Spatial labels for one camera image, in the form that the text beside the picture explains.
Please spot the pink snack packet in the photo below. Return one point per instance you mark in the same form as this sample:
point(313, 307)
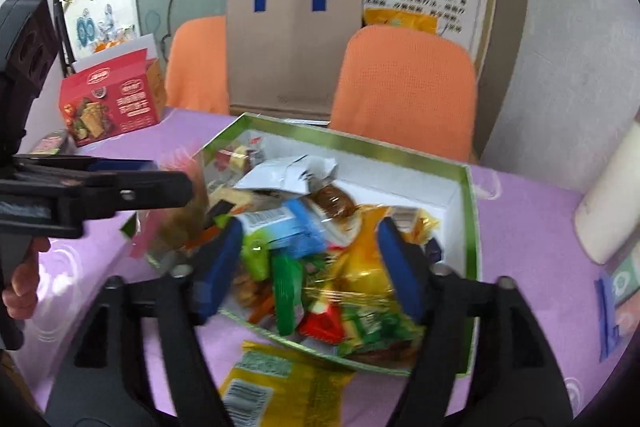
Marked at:
point(150, 232)

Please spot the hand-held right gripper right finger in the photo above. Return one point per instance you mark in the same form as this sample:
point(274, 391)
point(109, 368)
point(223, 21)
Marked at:
point(402, 272)

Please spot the blue and white snack packet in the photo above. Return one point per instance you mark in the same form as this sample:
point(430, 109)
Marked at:
point(285, 224)

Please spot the small red-orange snack packet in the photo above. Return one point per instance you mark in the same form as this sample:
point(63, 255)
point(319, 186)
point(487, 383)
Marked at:
point(322, 326)

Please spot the yellow packet behind chair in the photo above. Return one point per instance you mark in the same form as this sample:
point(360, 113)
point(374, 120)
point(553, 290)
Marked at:
point(400, 21)

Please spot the orange snack packet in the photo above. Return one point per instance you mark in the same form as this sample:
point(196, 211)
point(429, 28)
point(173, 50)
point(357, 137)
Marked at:
point(260, 307)

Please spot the green patterned snack packet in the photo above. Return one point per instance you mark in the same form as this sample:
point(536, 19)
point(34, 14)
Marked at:
point(257, 257)
point(380, 332)

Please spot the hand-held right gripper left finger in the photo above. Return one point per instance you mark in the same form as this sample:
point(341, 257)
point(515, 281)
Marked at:
point(220, 272)

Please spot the green cardboard box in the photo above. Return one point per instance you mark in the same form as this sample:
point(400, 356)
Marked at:
point(450, 217)

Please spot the purple tablecloth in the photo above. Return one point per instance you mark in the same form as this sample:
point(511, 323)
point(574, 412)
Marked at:
point(525, 257)

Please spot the light green snack packet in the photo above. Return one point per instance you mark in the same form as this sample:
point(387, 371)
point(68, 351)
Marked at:
point(289, 292)

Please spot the yellow cake packet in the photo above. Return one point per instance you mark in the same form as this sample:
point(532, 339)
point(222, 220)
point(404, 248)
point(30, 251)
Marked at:
point(360, 267)

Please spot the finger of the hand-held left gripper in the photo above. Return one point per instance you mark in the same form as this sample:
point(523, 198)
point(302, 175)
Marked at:
point(150, 192)
point(120, 166)

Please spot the person's left hand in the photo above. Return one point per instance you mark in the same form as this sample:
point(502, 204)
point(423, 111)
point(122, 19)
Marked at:
point(22, 294)

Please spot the red biscuit box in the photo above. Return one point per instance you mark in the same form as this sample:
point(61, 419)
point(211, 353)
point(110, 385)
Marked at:
point(110, 107)

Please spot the pack of paper cups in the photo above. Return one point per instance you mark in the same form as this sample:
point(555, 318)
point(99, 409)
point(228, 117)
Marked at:
point(622, 307)

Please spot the yellow snack packet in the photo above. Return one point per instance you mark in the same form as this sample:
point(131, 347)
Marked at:
point(285, 387)

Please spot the cream thermos jug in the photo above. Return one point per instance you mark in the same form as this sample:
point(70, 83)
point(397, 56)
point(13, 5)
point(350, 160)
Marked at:
point(610, 207)

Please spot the white and clear snack packet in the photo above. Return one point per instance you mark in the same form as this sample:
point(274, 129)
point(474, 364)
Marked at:
point(285, 174)

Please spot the clear packet with dark roll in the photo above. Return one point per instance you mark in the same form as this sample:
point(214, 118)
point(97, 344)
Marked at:
point(335, 204)

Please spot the orange chair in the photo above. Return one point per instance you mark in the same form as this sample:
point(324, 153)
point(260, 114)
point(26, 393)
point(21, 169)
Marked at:
point(197, 67)
point(405, 92)

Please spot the small green tin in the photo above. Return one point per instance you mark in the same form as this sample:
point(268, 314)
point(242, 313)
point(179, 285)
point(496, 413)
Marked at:
point(50, 143)

